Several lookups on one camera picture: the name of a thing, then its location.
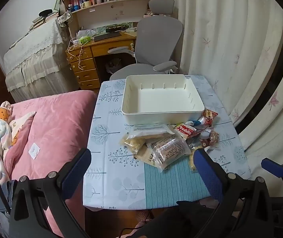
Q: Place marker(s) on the clear bag of yellow snacks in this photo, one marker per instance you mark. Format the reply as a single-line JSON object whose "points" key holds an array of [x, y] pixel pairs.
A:
{"points": [[144, 131]]}

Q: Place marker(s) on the white paper label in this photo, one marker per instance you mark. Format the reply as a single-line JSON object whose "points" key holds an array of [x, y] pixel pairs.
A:
{"points": [[34, 151]]}

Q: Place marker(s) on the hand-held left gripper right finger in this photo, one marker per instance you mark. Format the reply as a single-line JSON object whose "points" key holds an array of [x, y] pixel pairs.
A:
{"points": [[208, 176]]}

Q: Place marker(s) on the waste basket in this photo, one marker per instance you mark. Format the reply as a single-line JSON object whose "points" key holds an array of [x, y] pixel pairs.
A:
{"points": [[113, 65]]}

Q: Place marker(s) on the white plastic bin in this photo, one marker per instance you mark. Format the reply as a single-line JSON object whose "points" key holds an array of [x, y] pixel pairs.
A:
{"points": [[161, 99]]}

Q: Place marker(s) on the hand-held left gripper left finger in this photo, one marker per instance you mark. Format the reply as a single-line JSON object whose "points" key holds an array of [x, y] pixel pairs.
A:
{"points": [[77, 172]]}

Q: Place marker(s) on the small brown nut packet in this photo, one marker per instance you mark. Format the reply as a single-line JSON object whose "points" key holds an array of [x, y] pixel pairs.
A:
{"points": [[214, 136]]}

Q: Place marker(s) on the dark red candy packet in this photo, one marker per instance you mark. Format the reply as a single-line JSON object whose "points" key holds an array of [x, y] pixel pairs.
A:
{"points": [[204, 143]]}

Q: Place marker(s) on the blue white candy packet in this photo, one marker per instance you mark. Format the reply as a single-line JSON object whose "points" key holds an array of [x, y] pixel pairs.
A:
{"points": [[193, 123]]}

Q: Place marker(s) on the green tissue pack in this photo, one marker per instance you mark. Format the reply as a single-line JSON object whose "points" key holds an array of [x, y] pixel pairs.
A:
{"points": [[85, 39]]}

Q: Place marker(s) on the floral cloth bag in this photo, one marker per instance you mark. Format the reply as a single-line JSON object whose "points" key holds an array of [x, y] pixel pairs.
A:
{"points": [[64, 18]]}

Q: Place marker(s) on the dark decorative sign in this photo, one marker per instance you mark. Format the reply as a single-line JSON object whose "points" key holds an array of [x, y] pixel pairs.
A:
{"points": [[118, 28]]}

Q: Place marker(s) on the pink pillow with cartoon print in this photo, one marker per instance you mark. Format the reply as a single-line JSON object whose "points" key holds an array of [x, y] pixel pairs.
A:
{"points": [[2, 131]]}

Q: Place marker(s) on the grey office chair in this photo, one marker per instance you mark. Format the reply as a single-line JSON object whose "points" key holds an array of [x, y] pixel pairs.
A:
{"points": [[158, 37]]}

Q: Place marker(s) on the clear cracker packet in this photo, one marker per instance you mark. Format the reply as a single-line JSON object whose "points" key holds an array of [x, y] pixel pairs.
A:
{"points": [[168, 150]]}

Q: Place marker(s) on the crumpled white plastic bag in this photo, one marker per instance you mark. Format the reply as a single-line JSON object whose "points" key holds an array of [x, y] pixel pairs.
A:
{"points": [[85, 33]]}

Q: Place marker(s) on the white red cookie packet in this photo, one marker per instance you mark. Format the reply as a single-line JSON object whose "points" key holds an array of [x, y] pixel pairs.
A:
{"points": [[185, 130]]}

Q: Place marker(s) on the wooden desk with drawers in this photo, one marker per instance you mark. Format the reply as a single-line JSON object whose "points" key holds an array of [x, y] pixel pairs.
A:
{"points": [[87, 64]]}

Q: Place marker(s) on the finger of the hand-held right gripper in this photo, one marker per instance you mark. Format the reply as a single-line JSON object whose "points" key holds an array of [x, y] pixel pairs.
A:
{"points": [[273, 167]]}

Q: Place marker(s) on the wooden bookshelf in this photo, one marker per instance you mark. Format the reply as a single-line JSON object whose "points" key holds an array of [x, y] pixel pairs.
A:
{"points": [[121, 12]]}

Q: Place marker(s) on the floral cream curtain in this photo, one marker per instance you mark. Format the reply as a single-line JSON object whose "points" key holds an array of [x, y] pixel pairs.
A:
{"points": [[230, 42]]}

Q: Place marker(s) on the black keyboard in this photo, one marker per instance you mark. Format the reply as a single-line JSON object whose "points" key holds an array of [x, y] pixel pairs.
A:
{"points": [[106, 36]]}

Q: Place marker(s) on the pink quilt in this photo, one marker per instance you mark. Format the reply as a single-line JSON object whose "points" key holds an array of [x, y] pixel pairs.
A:
{"points": [[54, 129]]}

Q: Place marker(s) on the row of colourful books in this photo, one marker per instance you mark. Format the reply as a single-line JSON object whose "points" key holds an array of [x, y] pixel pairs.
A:
{"points": [[78, 1]]}

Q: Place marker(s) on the yellow mug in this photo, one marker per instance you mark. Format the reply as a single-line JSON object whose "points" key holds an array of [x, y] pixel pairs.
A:
{"points": [[87, 4]]}

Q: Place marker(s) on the lace covered cabinet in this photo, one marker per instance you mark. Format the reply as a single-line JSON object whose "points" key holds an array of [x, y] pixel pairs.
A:
{"points": [[37, 62]]}

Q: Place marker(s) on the brown cracker packet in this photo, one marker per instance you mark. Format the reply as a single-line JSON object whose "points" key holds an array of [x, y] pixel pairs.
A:
{"points": [[144, 156]]}

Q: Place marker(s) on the stack of books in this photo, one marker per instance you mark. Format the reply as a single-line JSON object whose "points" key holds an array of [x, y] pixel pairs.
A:
{"points": [[41, 22]]}

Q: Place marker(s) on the grey blue cloth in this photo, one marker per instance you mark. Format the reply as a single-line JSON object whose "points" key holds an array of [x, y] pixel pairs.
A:
{"points": [[0, 218]]}

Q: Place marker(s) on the black round object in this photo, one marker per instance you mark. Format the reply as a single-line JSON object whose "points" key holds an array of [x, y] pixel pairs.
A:
{"points": [[45, 12]]}

